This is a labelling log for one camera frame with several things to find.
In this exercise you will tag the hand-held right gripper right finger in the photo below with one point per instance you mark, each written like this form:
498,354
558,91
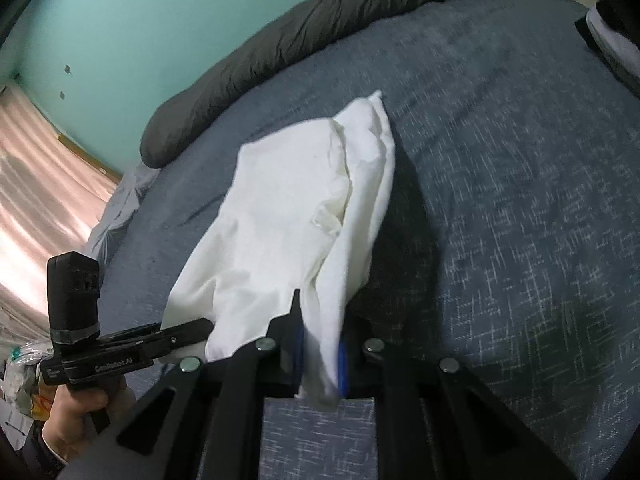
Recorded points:
342,365

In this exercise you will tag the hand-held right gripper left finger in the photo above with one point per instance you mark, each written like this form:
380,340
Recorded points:
299,355

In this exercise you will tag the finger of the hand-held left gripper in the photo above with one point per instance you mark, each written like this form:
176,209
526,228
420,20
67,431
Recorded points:
185,335

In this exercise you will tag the white long-sleeve shirt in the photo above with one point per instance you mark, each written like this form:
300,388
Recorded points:
275,210

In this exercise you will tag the person's left hand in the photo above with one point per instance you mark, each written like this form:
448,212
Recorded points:
70,420

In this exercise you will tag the white plastic bag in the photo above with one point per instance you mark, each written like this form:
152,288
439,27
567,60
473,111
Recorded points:
22,365

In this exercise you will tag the light grey bed sheet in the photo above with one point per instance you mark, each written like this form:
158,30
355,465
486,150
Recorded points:
120,210

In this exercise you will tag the pink curtain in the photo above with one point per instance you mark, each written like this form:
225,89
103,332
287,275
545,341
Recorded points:
45,200

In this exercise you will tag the dark grey long pillow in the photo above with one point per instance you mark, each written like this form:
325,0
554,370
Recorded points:
240,85

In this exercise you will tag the blue speckled bed cover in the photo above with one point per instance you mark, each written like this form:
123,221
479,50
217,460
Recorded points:
500,160

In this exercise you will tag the wooden window frame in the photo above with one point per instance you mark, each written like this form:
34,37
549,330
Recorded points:
90,156

